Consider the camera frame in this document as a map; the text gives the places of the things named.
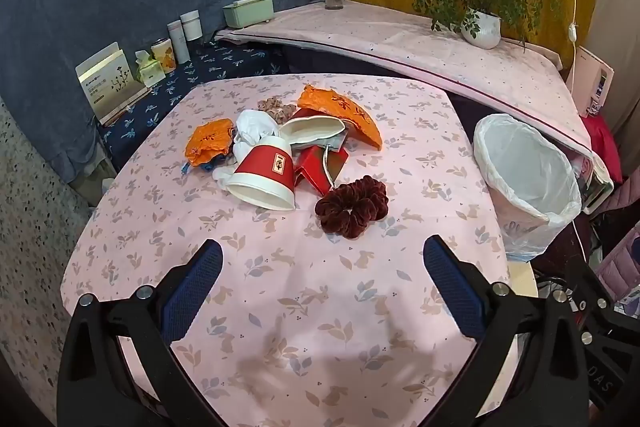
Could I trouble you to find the trash can with white bag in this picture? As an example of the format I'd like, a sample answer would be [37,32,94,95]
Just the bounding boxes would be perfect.
[472,113,583,264]

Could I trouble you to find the tall white bottle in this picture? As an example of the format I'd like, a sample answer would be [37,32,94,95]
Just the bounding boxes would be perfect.
[167,20,190,62]

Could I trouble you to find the red and white paper cup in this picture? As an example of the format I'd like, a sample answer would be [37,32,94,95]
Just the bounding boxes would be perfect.
[227,137,296,212]

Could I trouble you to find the navy floral cloth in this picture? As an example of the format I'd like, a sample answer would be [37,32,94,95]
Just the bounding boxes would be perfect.
[97,32,291,172]

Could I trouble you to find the purple padded jacket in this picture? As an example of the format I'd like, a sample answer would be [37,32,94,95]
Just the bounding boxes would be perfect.
[595,184,640,308]

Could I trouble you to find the large orange wrapper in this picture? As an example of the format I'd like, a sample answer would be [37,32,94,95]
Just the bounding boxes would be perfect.
[297,84,383,151]

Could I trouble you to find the red cloth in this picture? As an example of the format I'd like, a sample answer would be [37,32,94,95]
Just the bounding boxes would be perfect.
[582,114,623,185]

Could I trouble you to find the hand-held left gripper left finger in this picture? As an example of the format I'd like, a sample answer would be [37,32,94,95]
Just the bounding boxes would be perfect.
[56,239,224,427]

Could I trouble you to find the beige scrunchie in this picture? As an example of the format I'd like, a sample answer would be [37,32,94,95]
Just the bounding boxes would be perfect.
[257,96,297,124]

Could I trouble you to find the cream gift box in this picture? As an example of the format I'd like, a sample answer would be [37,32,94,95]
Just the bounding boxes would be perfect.
[75,41,151,128]

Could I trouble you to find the pink water dispenser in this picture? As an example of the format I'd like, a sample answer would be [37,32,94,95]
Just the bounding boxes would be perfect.
[565,46,615,118]

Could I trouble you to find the white tissue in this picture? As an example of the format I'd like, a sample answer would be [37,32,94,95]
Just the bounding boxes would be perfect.
[212,109,280,188]

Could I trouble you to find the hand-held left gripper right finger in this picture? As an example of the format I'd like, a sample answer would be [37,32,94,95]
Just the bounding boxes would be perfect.
[422,234,588,427]

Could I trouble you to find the small orange wrapper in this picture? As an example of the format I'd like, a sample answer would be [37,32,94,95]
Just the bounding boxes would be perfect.
[184,118,236,166]

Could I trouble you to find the blue cord bundle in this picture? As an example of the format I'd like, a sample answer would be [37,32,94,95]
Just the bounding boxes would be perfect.
[181,152,236,175]

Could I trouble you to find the red cardboard box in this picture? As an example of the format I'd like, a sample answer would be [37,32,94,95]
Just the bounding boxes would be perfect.
[292,107,351,198]

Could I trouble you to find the pink dotted quilt cover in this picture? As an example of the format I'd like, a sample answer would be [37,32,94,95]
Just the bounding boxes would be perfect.
[214,0,613,208]

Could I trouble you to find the short white jar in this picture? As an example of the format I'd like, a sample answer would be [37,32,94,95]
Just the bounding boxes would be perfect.
[180,9,202,42]

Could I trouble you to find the pink rabbit-print tablecloth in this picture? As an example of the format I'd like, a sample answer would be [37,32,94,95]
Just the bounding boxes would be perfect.
[60,73,511,427]

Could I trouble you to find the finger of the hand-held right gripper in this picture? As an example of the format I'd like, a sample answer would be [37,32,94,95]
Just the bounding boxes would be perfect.
[557,256,621,313]

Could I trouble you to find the grey drawstring pouch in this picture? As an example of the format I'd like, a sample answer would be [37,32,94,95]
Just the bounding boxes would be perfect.
[292,132,351,192]

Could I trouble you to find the light green tissue box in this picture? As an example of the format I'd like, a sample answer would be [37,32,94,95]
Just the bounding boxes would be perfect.
[222,0,275,29]

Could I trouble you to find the dark red velvet scrunchie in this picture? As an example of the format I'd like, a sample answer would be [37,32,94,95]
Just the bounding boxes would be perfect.
[314,175,389,239]

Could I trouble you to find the small green carton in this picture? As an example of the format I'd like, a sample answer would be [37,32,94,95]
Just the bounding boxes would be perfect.
[134,50,166,88]

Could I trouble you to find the crushed white paper cup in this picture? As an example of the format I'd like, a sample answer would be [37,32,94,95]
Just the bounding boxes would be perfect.
[279,116,347,145]

